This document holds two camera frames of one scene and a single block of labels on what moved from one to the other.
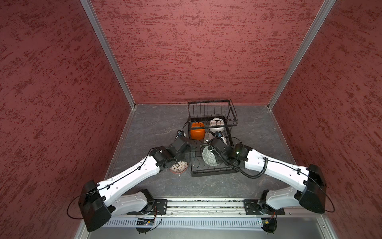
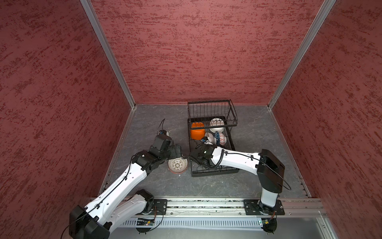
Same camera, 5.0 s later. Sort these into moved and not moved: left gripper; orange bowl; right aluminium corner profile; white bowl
Moved: left gripper
Not moved: right aluminium corner profile; white bowl; orange bowl
